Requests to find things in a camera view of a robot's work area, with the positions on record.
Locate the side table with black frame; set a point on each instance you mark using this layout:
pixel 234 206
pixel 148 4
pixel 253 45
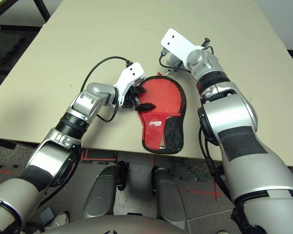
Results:
pixel 14 9

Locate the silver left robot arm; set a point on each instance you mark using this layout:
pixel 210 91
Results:
pixel 88 100

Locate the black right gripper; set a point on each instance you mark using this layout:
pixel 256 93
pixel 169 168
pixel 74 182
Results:
pixel 206 43

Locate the grey robot torso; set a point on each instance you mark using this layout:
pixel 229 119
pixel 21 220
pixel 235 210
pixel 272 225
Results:
pixel 112 225

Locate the speckled grey floor mat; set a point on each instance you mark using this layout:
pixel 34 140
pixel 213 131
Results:
pixel 195 170

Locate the red floor tape line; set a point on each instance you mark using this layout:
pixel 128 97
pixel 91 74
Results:
pixel 84 156

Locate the dark foam floor mat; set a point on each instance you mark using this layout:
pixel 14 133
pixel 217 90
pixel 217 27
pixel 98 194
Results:
pixel 5 46

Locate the white mesh sneaker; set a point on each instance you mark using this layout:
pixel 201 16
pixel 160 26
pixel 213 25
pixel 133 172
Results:
pixel 59 220

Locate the grey robot right leg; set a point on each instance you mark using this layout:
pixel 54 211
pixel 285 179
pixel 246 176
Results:
pixel 169 197

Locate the red black paddle case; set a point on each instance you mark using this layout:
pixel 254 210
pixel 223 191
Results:
pixel 153 136

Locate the grey robot left leg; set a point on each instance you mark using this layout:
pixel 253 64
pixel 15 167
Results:
pixel 101 195

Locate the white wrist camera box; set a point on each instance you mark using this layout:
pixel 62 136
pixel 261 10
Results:
pixel 129 75
pixel 178 44

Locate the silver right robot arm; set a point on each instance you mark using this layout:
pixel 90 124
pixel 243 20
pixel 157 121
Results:
pixel 232 117

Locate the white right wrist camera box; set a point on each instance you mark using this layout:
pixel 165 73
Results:
pixel 178 44

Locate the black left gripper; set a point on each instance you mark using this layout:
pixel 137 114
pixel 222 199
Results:
pixel 130 100

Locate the grey robot leg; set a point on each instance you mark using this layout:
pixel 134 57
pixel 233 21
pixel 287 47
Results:
pixel 101 195
pixel 169 197

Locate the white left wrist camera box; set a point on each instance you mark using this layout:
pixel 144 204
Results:
pixel 129 75

